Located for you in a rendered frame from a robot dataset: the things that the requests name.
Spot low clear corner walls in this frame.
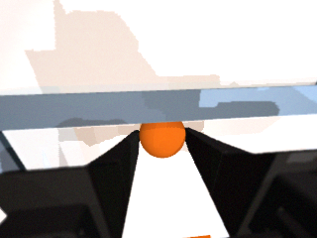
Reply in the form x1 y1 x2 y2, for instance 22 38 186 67
0 78 317 169

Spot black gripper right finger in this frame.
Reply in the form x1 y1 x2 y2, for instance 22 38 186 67
185 127 317 237

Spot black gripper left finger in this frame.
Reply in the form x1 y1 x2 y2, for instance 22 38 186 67
0 130 140 238

